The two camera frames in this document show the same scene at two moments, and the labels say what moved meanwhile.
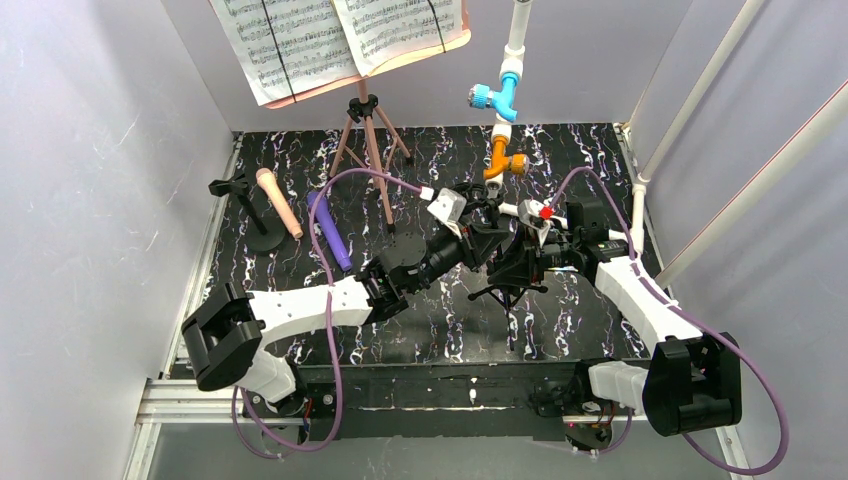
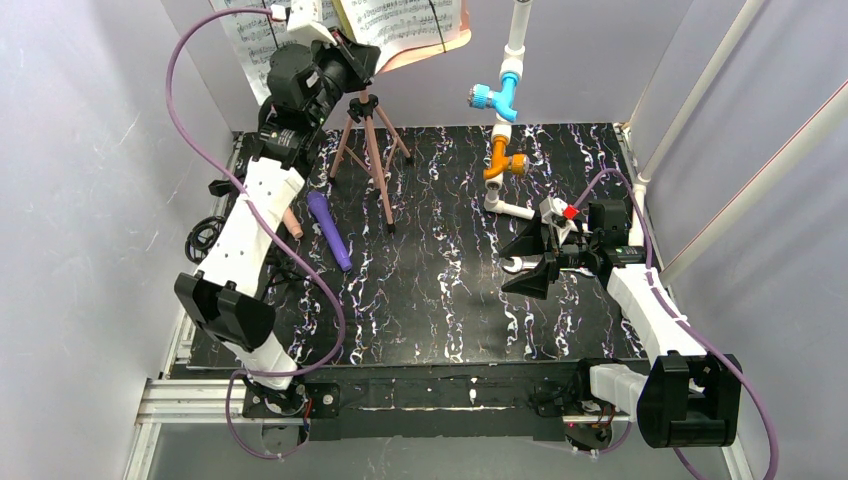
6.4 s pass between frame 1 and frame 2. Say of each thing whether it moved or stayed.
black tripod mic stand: moved
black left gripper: moved
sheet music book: stayed
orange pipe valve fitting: stayed
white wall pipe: stayed
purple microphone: stayed
